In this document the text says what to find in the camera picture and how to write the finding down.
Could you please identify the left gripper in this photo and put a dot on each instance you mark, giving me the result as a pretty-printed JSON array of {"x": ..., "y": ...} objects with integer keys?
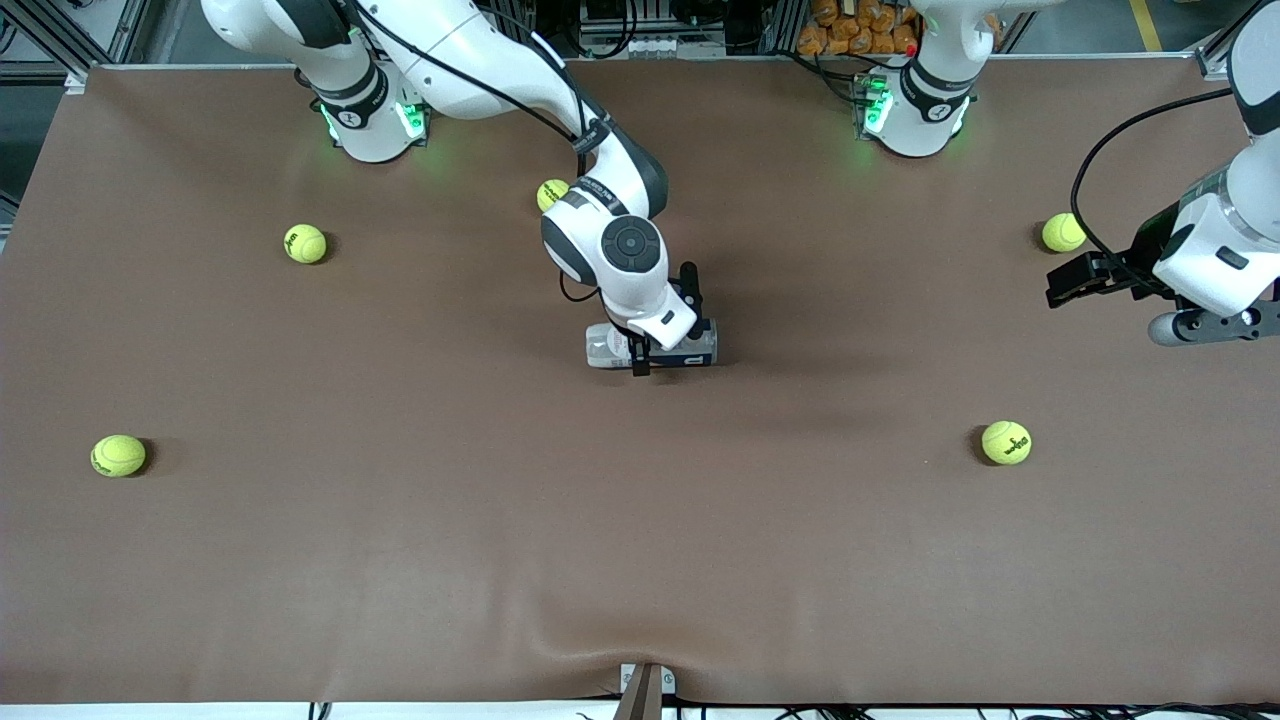
[{"x": 1143, "y": 256}]

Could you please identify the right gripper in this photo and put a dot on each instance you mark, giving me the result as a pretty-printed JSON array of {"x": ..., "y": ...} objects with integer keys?
[{"x": 690, "y": 290}]

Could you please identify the clear tennis ball can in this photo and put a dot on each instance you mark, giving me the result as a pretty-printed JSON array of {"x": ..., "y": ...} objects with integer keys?
[{"x": 605, "y": 345}]

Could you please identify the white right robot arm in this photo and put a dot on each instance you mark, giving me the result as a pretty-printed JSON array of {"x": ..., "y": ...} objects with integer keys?
[{"x": 470, "y": 55}]

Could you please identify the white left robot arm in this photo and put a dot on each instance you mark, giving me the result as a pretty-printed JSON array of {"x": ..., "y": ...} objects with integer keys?
[{"x": 920, "y": 125}]

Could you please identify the yellow tennis ball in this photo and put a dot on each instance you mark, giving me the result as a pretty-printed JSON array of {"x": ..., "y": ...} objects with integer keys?
[
  {"x": 1006, "y": 442},
  {"x": 550, "y": 192},
  {"x": 305, "y": 243},
  {"x": 1063, "y": 232},
  {"x": 118, "y": 455}
]

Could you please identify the brown table cover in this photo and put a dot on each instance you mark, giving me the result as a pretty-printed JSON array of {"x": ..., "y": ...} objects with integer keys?
[{"x": 640, "y": 500}]

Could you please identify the white terminal block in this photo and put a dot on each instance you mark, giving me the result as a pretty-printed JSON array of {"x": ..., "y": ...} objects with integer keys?
[{"x": 660, "y": 46}]

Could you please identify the orange packets pile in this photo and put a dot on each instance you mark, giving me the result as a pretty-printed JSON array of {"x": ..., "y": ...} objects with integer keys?
[{"x": 850, "y": 30}]

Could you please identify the aluminium frame strut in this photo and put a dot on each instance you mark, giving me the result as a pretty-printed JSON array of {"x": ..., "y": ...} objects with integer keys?
[
  {"x": 60, "y": 50},
  {"x": 1215, "y": 55}
]

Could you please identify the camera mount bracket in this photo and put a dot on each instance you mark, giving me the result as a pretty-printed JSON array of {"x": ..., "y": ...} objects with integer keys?
[{"x": 645, "y": 700}]

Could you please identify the aluminium frame post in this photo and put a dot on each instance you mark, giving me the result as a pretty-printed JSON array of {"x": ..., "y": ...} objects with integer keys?
[
  {"x": 785, "y": 25},
  {"x": 525, "y": 12}
]

